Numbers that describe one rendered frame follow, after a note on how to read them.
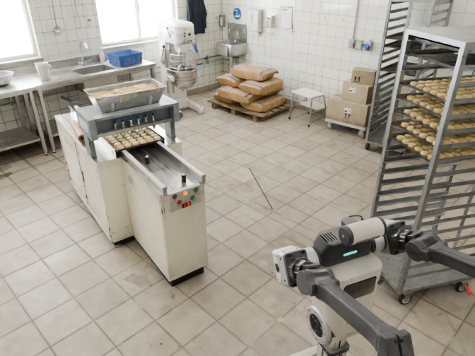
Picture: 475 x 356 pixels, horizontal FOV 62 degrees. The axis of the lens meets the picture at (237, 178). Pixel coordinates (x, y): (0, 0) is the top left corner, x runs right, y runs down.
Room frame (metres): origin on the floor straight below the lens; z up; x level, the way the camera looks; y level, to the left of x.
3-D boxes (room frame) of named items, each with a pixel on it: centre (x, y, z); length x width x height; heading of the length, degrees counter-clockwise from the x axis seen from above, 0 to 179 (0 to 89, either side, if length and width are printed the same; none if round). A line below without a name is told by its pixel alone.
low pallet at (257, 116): (6.35, -0.20, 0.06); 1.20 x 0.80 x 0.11; 47
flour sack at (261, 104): (6.15, -0.43, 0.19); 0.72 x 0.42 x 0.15; 139
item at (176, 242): (2.57, 0.57, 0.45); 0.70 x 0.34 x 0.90; 35
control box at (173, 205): (2.28, 0.36, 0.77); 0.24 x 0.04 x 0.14; 125
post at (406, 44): (2.49, -1.02, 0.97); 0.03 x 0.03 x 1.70; 15
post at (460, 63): (2.05, -1.14, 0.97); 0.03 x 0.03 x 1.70; 15
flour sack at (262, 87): (6.15, -0.39, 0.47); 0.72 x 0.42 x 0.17; 140
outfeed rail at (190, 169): (3.16, 0.80, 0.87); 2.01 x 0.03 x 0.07; 35
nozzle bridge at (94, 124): (2.99, 0.86, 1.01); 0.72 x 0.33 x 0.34; 125
